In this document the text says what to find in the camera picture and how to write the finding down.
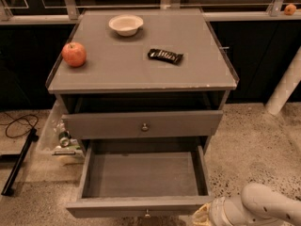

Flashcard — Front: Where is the red apple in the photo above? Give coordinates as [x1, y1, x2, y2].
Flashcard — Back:
[61, 42, 87, 67]

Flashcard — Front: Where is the black snack bar wrapper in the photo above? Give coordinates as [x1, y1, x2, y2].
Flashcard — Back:
[148, 49, 183, 65]

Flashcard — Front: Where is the grey top drawer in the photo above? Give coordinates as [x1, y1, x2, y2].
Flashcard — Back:
[62, 110, 223, 139]

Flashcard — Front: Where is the white paper bowl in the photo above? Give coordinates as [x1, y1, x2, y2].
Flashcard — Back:
[108, 14, 144, 37]

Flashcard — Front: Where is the grey drawer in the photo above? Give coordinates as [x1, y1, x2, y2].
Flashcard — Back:
[62, 110, 223, 139]
[67, 137, 213, 218]

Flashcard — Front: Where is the black metal stand bar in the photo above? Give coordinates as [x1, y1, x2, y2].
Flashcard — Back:
[1, 128, 39, 196]

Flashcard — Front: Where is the metal railing frame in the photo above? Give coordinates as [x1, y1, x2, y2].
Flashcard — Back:
[0, 0, 301, 24]

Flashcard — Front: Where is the grey drawer cabinet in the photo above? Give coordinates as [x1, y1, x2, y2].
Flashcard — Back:
[45, 8, 240, 155]

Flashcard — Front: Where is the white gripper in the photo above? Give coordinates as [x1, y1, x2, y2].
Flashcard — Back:
[192, 196, 247, 226]

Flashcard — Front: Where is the small orange fruit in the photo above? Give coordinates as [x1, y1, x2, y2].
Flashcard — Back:
[284, 4, 296, 15]

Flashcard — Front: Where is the green soda can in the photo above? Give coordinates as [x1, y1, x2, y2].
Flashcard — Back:
[58, 131, 70, 147]

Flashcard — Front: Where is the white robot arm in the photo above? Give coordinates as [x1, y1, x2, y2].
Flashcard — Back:
[192, 47, 301, 226]

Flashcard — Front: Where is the black cable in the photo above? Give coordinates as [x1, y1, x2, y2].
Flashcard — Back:
[0, 109, 40, 139]

